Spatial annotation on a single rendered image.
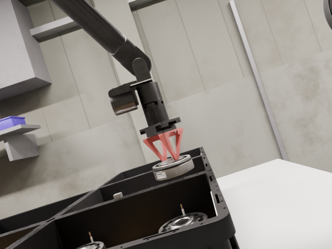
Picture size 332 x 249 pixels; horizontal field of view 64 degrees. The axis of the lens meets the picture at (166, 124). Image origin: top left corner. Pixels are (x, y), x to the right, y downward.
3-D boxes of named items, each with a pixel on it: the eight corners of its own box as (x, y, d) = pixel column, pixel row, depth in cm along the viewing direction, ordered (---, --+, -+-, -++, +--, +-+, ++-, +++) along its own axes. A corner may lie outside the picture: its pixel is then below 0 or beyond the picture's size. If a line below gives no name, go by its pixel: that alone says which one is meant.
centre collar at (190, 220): (194, 216, 55) (193, 213, 55) (194, 225, 50) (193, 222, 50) (172, 222, 55) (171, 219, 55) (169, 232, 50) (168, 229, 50)
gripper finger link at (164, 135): (172, 163, 62) (160, 124, 63) (155, 165, 68) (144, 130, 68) (192, 154, 67) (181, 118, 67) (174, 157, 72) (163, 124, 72)
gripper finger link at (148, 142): (166, 164, 64) (154, 126, 64) (150, 166, 70) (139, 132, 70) (186, 155, 68) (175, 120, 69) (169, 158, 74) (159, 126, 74)
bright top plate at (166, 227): (207, 210, 57) (206, 207, 57) (209, 229, 47) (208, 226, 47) (162, 223, 58) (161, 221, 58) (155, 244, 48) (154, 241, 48)
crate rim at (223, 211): (215, 180, 60) (212, 169, 60) (238, 237, 30) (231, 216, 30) (54, 229, 63) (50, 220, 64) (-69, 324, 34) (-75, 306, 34)
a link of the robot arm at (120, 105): (144, 55, 62) (145, 57, 71) (97, 70, 62) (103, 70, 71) (159, 103, 65) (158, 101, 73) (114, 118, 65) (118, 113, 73)
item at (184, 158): (190, 154, 73) (189, 152, 73) (190, 160, 63) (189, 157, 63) (155, 165, 74) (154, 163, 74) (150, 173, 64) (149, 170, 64)
